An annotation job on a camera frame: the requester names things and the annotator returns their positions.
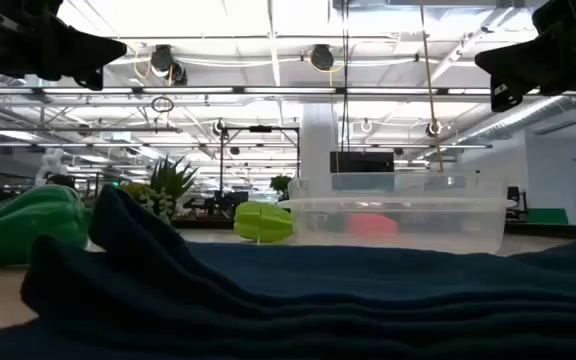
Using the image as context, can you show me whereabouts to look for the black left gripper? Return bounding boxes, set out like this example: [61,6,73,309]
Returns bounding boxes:
[0,0,128,91]

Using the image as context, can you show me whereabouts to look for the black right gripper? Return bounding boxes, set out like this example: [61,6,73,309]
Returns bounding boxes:
[474,0,576,113]

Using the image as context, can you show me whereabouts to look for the dark green toy bell pepper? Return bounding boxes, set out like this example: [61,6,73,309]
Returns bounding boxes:
[0,184,93,268]

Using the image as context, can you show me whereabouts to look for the orange toy vegetable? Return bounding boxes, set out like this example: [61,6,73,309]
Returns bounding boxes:
[346,213,400,238]

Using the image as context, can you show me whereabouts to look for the lime green toy vegetable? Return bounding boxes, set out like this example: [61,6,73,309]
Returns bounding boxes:
[233,201,296,245]

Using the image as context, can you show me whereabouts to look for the clear plastic tupperware container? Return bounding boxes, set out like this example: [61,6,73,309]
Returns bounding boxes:
[276,171,518,255]

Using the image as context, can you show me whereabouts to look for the white robot figure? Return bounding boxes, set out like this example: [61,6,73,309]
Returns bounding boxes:
[34,147,70,187]

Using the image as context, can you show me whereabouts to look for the black office chair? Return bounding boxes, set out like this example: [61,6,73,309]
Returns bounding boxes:
[506,185,530,222]

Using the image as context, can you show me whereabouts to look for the potted succulent plant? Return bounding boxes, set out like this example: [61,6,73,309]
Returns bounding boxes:
[120,154,200,225]

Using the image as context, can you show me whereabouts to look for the green background plant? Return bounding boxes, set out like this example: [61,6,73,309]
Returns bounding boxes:
[269,174,294,202]

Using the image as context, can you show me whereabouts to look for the dark blue folded cloth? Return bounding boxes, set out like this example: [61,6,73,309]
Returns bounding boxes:
[0,184,576,360]

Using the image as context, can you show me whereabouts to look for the black ceiling cable reel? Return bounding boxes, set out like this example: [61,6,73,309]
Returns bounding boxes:
[309,43,336,72]
[149,44,189,86]

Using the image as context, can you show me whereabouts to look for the black cable loop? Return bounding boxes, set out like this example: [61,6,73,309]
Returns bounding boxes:
[150,95,176,114]

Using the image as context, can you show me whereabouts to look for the yellow hanging cable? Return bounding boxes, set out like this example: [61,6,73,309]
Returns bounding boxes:
[418,0,446,174]

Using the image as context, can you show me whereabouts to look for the black metal rig frame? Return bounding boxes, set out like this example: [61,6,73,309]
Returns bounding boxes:
[218,124,302,199]

